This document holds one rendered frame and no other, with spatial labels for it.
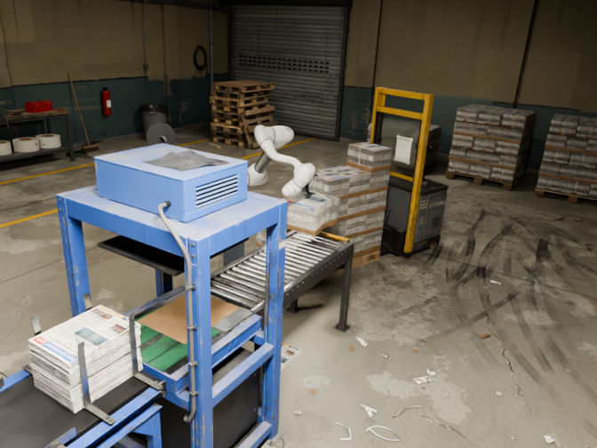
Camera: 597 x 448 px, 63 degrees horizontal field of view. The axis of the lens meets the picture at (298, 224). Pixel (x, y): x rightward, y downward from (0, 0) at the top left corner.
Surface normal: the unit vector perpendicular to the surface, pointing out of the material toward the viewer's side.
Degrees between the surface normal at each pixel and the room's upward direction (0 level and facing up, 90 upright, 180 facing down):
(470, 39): 90
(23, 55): 90
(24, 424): 0
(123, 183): 90
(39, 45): 90
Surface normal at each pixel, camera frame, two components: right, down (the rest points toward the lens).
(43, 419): 0.05, -0.93
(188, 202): 0.85, 0.23
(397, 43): -0.53, 0.28
